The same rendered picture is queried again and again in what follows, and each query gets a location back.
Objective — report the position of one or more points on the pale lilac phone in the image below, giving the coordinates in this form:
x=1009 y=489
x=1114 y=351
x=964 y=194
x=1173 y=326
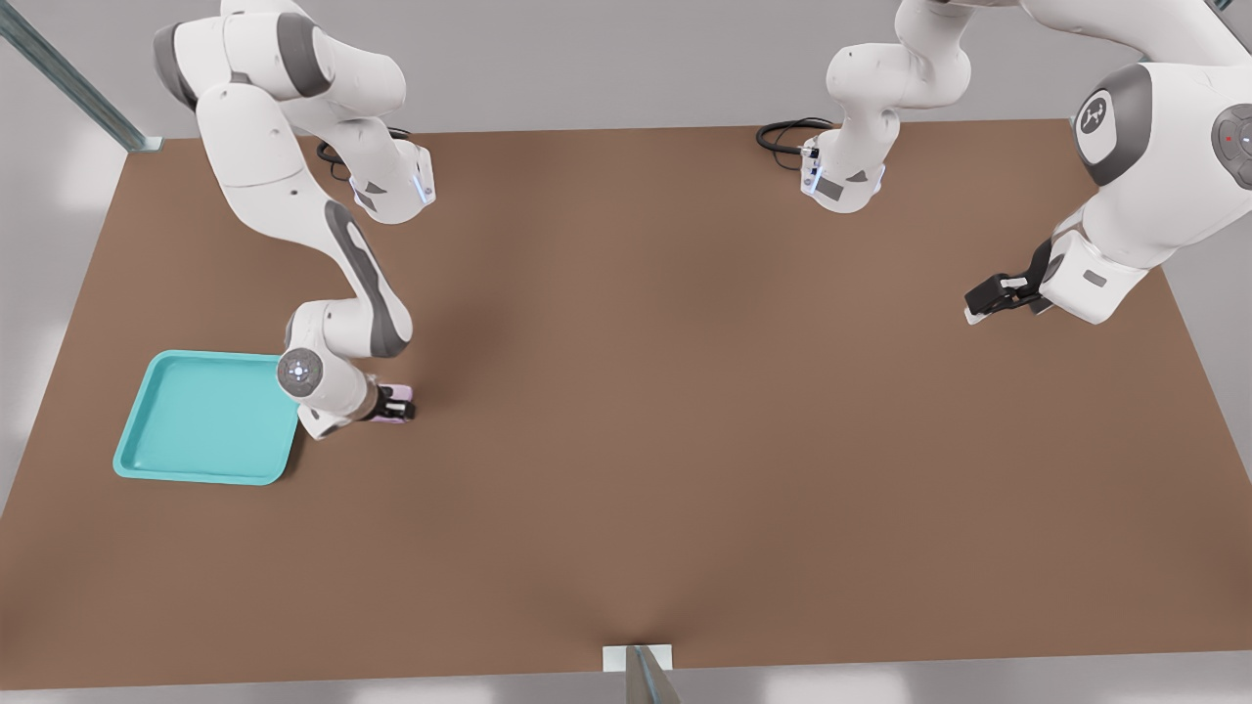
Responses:
x=402 y=389

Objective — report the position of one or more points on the pale blue-green tray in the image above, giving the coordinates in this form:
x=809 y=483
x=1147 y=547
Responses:
x=207 y=418

